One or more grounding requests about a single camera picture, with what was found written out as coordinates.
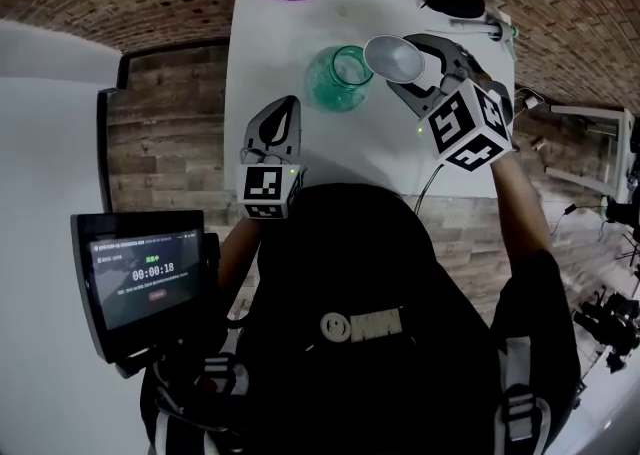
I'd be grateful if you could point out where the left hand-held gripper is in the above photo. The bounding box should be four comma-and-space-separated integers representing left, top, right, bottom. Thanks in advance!
235, 95, 308, 221

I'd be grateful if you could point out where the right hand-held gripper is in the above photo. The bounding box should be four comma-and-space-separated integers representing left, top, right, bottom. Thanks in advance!
386, 32, 516, 174

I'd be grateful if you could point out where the small metal bowl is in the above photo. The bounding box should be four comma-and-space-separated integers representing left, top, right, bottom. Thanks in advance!
362, 33, 427, 85

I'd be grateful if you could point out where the green glass jar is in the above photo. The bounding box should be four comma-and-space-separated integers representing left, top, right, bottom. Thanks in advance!
305, 44, 376, 115

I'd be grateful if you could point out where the person's left forearm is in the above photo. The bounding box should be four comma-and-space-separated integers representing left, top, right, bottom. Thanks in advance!
217, 215, 274, 304

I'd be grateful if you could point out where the person's right forearm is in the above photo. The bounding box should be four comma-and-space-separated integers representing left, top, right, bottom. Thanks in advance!
487, 150, 551, 277

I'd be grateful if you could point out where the black pouch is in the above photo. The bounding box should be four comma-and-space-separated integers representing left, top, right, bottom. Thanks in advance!
421, 0, 487, 19

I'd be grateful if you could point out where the white table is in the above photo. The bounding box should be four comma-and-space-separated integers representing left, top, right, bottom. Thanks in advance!
543, 101, 639, 205
223, 0, 517, 200

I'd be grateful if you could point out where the white charger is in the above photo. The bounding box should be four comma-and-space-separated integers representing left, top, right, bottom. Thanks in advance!
513, 86, 546, 112

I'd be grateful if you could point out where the person's black shirt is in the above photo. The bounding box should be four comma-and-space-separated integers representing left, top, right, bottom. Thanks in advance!
139, 182, 584, 455

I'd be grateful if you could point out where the black tablet screen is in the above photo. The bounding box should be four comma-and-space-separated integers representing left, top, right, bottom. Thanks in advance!
69, 210, 207, 365

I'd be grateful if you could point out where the black tripod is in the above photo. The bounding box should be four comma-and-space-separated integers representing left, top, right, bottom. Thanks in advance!
597, 195, 640, 269

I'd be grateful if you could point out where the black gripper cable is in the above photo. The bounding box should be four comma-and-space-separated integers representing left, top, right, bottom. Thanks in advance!
413, 161, 447, 217

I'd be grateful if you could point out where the grey backpack strap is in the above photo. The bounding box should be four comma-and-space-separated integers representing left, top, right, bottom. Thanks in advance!
144, 350, 251, 455
494, 335, 554, 455

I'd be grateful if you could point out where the black camera equipment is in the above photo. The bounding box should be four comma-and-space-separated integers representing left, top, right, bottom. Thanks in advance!
571, 287, 640, 375

